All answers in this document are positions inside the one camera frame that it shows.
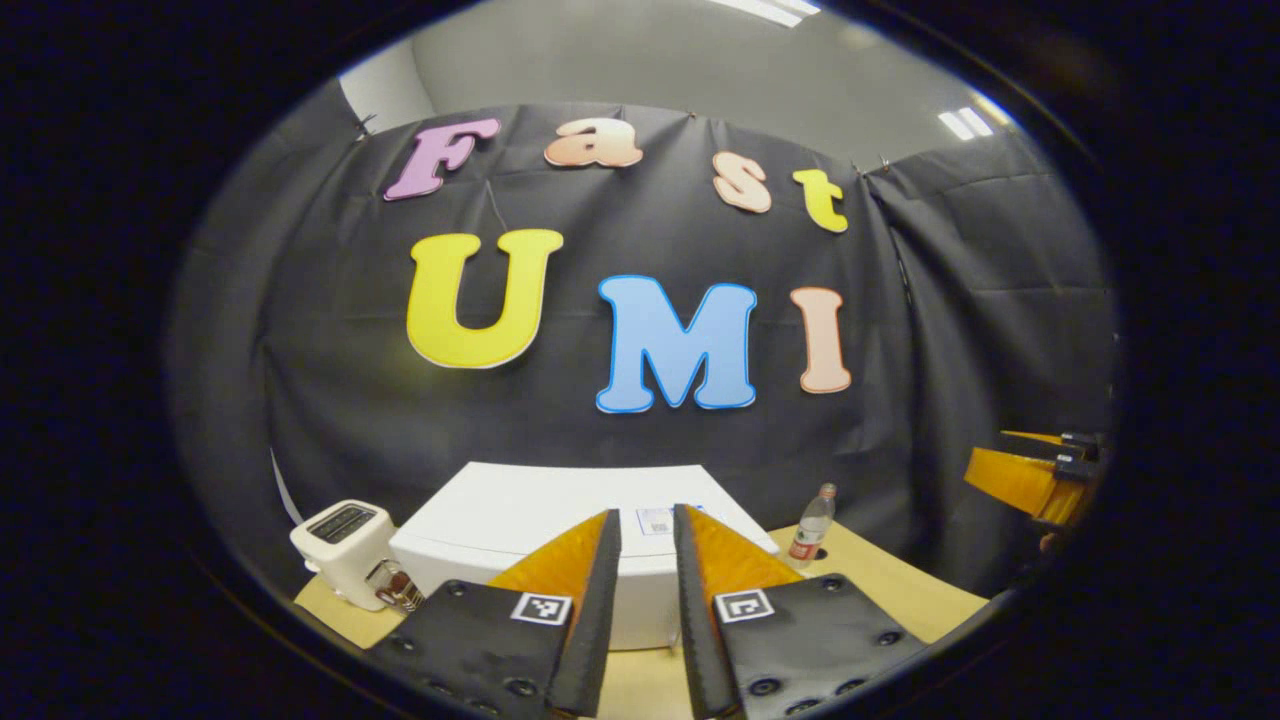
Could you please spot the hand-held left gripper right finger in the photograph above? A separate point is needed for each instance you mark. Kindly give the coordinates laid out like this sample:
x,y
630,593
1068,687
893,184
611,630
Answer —
x,y
695,620

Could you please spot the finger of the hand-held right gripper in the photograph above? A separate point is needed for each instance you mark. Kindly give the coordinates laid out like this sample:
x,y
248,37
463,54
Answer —
x,y
1015,480

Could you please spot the clear plastic bottle red label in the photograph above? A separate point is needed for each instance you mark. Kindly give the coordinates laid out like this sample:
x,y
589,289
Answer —
x,y
810,530

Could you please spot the white microwave oven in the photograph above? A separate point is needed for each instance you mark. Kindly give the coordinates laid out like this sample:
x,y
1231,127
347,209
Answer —
x,y
520,510

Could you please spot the ceiling light panel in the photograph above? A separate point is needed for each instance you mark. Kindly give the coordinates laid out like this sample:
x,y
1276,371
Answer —
x,y
965,122
765,10

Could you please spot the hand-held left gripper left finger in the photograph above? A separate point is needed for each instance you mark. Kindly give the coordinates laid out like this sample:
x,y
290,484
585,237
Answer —
x,y
595,620

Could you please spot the white toaster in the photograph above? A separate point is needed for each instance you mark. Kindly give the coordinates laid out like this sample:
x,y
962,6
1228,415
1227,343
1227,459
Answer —
x,y
340,560

